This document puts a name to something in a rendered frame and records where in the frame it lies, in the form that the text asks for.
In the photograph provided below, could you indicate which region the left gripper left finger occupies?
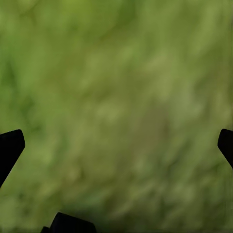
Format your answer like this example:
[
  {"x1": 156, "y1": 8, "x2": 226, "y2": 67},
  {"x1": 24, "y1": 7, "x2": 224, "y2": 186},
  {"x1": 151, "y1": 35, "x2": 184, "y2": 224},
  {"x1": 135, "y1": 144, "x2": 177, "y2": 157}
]
[{"x1": 0, "y1": 129, "x2": 25, "y2": 187}]

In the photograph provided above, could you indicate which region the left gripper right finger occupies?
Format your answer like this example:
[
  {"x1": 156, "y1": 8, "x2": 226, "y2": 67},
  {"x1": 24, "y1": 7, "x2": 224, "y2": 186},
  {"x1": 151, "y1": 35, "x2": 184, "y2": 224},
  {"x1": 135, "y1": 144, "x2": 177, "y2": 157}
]
[{"x1": 217, "y1": 129, "x2": 233, "y2": 168}]

